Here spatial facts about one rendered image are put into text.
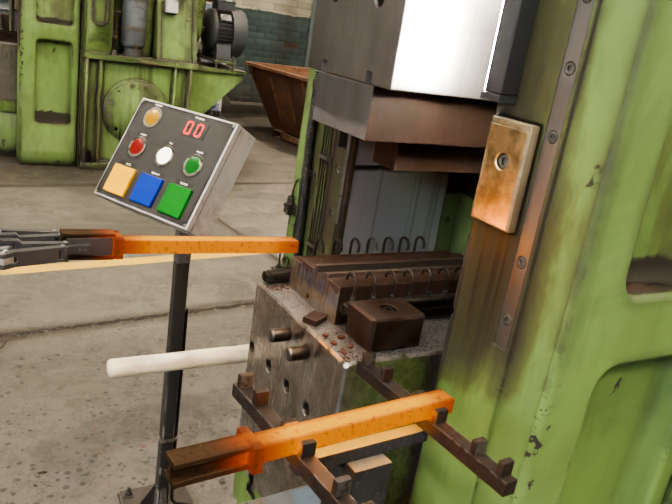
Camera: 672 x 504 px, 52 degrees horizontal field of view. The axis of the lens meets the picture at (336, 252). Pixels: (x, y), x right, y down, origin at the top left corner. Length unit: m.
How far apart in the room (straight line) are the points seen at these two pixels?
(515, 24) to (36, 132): 5.31
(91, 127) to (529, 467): 5.36
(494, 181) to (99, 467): 1.71
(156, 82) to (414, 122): 5.03
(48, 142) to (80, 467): 4.08
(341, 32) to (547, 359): 0.68
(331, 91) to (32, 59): 4.86
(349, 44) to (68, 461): 1.69
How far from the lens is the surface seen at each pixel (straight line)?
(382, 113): 1.23
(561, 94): 1.09
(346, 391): 1.22
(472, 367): 1.23
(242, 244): 1.24
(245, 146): 1.69
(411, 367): 1.28
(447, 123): 1.32
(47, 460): 2.49
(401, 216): 1.66
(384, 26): 1.21
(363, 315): 1.23
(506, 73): 1.12
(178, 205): 1.65
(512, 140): 1.12
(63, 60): 6.15
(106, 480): 2.39
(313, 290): 1.39
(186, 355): 1.74
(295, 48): 10.80
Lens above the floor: 1.45
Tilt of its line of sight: 18 degrees down
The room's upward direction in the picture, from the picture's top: 9 degrees clockwise
